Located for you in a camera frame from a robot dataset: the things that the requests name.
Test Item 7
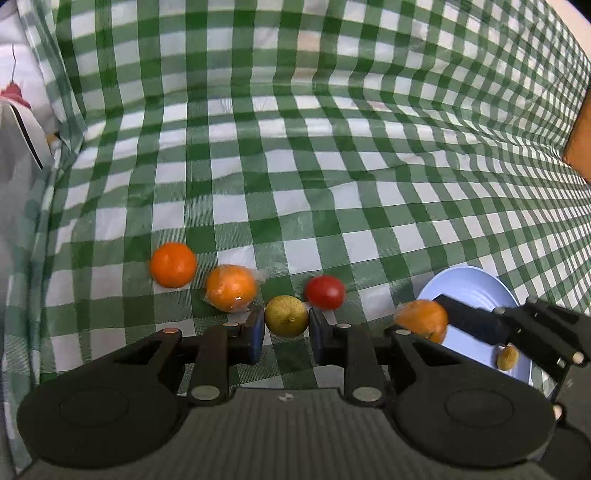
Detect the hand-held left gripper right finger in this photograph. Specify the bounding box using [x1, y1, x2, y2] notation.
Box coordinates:
[308, 307, 467, 408]

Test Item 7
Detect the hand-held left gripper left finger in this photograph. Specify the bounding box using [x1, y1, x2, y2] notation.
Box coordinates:
[92, 307, 266, 408]

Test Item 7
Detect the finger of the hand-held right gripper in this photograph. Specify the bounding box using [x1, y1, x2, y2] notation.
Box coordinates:
[436, 295, 591, 384]

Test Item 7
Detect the light blue plate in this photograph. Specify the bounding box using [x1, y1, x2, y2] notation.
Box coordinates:
[416, 267, 533, 387]

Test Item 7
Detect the yellow green citrus fruit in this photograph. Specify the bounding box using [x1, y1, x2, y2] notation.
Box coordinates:
[264, 295, 309, 339]

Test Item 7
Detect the orange with green stem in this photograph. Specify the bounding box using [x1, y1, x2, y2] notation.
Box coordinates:
[393, 299, 450, 344]

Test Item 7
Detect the red tomato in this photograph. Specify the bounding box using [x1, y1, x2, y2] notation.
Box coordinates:
[305, 275, 346, 311]

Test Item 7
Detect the small brown fruit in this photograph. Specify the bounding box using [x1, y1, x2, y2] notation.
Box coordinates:
[496, 345, 519, 371]

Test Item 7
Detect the plastic wrapped orange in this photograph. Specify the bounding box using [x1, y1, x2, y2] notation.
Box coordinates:
[203, 264, 267, 313]

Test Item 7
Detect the smooth bare orange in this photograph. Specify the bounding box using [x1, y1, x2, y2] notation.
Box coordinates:
[150, 242, 198, 289]

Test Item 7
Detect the green white checkered tablecloth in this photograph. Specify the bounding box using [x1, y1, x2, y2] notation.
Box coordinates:
[0, 0, 591, 474]

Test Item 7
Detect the orange brown panel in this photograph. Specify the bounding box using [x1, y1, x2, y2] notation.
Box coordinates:
[562, 85, 591, 184]

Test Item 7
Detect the white device with black edge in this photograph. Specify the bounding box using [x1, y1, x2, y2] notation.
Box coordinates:
[0, 99, 55, 185]

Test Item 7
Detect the white cloth with red print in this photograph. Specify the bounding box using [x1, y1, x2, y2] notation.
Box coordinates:
[0, 0, 65, 139]

